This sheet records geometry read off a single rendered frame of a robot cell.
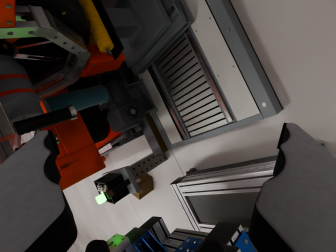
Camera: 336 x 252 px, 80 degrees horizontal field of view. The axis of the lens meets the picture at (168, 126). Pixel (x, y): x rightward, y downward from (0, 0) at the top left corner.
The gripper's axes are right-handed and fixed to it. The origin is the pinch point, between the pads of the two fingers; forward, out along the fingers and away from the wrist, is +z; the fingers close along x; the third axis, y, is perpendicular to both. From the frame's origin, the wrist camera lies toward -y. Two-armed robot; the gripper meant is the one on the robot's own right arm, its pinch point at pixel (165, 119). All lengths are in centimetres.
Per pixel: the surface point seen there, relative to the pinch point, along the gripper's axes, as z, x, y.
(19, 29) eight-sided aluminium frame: 41, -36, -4
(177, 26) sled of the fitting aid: 96, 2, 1
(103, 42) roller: 70, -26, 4
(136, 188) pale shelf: 74, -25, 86
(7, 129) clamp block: 29, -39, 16
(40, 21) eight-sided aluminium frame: 46, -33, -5
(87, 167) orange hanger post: 75, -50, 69
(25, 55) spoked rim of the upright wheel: 66, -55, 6
